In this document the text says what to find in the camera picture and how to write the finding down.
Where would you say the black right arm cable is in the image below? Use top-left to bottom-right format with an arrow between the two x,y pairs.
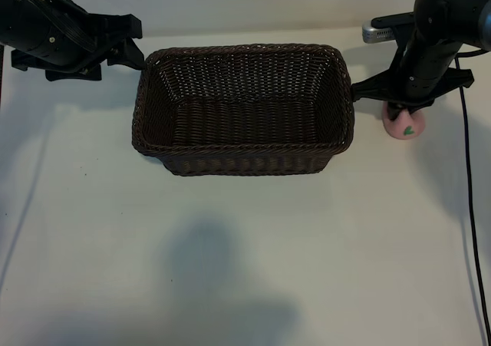
455,49 -> 487,346

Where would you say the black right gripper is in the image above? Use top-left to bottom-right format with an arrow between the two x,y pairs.
351,31 -> 473,121

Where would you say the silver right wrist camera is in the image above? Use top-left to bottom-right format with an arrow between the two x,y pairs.
362,23 -> 396,44

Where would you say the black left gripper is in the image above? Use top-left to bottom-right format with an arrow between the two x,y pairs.
10,0 -> 146,82

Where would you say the pink peach with green leaf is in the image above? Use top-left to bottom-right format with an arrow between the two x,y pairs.
381,104 -> 426,139

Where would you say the brown wicker basket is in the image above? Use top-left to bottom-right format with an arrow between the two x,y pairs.
131,43 -> 354,177

